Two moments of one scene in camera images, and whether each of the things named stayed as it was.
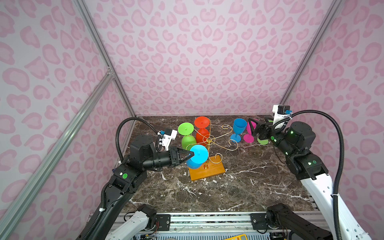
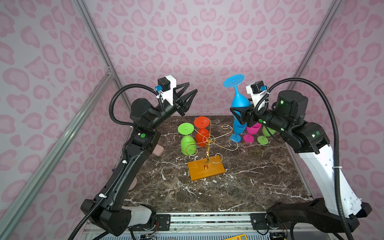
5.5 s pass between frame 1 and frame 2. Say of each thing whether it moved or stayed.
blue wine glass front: moved
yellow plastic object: stayed
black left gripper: moved
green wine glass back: stayed
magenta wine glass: stayed
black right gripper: moved
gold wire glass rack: stayed
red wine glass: stayed
